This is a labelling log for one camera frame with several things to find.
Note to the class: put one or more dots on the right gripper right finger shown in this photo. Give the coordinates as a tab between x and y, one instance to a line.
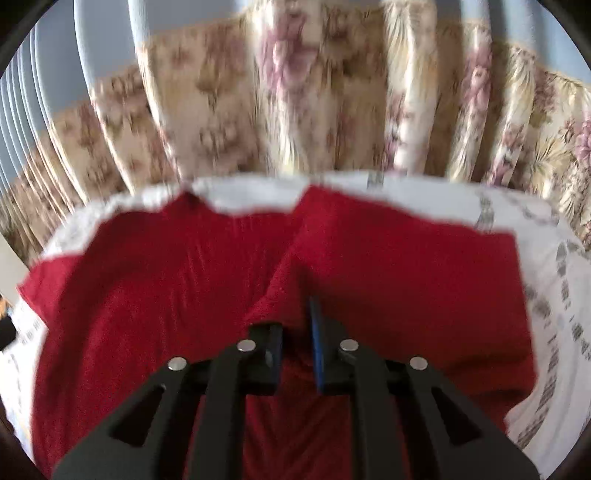
409	421

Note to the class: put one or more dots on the beige board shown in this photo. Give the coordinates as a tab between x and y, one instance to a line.
12	272

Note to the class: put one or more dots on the patterned bed sheet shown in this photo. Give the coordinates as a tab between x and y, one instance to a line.
555	269

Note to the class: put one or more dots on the blue floral curtain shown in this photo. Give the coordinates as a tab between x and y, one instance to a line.
106	97

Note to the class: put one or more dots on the red knitted sweater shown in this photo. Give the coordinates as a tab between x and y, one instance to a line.
188	281

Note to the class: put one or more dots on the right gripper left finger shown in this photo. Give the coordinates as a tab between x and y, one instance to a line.
186	421

